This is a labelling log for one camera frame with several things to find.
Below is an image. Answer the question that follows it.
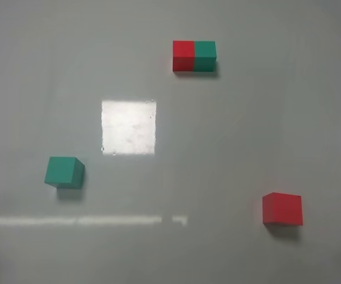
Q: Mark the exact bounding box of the red template cube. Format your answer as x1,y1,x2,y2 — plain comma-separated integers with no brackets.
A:
173,40,195,72

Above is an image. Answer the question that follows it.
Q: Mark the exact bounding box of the green template cube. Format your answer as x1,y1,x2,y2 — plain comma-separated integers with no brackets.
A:
193,41,217,72

